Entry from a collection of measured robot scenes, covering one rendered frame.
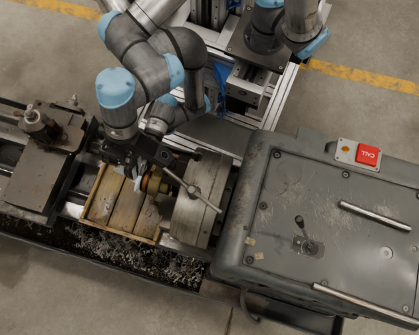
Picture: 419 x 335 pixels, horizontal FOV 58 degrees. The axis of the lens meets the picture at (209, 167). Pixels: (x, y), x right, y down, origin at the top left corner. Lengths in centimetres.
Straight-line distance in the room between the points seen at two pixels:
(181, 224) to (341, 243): 45
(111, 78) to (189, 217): 51
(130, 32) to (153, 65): 10
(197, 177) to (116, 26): 47
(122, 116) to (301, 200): 57
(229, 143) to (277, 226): 124
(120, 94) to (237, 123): 159
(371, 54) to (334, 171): 199
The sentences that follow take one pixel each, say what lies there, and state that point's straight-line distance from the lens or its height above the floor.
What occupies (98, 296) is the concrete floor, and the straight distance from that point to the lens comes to 236.
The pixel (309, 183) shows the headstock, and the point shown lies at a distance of 112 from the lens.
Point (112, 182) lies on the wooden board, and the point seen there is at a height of 88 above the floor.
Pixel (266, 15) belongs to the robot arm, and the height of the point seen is 134.
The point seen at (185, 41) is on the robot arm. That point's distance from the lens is 108.
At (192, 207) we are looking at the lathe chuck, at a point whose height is 122.
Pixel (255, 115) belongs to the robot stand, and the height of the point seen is 21.
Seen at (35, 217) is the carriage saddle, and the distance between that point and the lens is 151.
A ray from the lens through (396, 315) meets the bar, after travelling 113.
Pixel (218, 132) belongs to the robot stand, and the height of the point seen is 21.
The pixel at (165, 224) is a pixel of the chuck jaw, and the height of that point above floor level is 111.
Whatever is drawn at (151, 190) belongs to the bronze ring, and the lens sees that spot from 123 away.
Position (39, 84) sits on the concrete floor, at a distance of 288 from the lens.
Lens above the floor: 229
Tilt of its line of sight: 72 degrees down
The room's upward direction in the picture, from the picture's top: 4 degrees clockwise
